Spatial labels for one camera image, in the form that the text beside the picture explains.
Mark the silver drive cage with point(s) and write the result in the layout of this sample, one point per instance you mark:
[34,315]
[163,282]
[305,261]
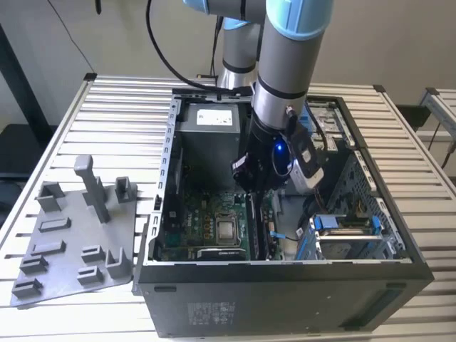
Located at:
[327,124]

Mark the grey power supply unit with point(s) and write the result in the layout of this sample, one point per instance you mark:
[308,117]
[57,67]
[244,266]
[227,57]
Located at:
[210,153]

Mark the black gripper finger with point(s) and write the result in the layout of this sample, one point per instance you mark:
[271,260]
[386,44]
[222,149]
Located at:
[239,171]

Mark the silver CPU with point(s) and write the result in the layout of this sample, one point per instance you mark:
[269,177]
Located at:
[227,231]

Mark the black chair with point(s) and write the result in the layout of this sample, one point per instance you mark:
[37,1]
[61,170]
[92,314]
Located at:
[413,114]

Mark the aluminium slat table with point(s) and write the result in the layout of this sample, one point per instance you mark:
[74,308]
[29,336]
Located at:
[441,103]

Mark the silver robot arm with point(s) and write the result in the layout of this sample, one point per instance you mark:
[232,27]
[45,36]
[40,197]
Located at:
[285,71]

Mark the black stand frame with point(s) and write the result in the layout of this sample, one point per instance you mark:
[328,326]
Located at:
[21,82]

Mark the hard disk in blue carrier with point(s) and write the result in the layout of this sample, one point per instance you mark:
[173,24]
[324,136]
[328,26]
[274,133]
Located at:
[327,222]

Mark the black table corner cap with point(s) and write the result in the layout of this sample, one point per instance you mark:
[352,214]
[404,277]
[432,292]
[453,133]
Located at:
[90,76]
[379,88]

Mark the black PC case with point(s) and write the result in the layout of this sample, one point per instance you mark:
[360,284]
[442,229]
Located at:
[249,303]

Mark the black hanging object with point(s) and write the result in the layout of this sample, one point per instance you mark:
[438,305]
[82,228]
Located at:
[98,7]

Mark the black graphics card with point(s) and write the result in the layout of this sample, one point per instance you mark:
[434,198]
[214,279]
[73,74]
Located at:
[221,253]

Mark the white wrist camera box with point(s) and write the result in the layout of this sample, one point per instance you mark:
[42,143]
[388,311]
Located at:
[307,167]

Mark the green motherboard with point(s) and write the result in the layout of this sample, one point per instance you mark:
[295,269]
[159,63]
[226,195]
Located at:
[199,213]

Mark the grey plastic parts rack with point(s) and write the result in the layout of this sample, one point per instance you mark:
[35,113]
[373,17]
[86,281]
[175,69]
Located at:
[71,256]

